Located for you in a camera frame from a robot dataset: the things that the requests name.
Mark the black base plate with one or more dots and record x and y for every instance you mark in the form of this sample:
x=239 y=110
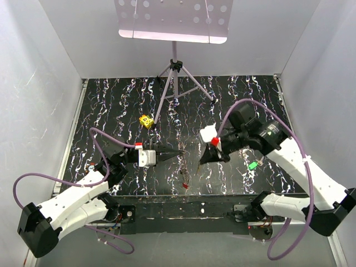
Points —
x=192 y=214

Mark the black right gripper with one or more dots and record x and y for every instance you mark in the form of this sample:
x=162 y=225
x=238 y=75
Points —
x=211 y=154

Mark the red owl toy block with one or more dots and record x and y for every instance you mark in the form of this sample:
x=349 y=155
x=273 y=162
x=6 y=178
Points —
x=90 y=168

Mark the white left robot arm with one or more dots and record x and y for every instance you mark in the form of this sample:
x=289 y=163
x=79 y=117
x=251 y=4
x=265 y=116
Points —
x=42 y=226

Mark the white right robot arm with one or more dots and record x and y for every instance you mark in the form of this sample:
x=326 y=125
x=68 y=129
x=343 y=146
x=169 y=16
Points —
x=327 y=203

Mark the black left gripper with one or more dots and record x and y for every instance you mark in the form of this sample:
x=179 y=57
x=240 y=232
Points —
x=161 y=157

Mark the yellow toy block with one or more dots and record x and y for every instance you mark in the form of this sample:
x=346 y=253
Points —
x=146 y=121

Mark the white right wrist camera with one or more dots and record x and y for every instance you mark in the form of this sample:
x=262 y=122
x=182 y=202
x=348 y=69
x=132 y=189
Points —
x=208 y=135

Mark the lilac music stand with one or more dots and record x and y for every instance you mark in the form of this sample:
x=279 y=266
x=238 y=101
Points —
x=175 y=21

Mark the red tag key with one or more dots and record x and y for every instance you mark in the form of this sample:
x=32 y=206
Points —
x=185 y=185

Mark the metal key ring disc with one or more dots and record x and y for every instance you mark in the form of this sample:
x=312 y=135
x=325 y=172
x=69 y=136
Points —
x=186 y=177

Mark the green tag key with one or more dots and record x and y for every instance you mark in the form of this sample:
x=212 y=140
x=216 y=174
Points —
x=253 y=165

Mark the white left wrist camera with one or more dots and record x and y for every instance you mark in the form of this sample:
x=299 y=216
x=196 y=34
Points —
x=146 y=158

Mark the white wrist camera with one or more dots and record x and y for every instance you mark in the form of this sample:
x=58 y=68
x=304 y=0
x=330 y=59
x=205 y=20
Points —
x=146 y=158
x=208 y=135

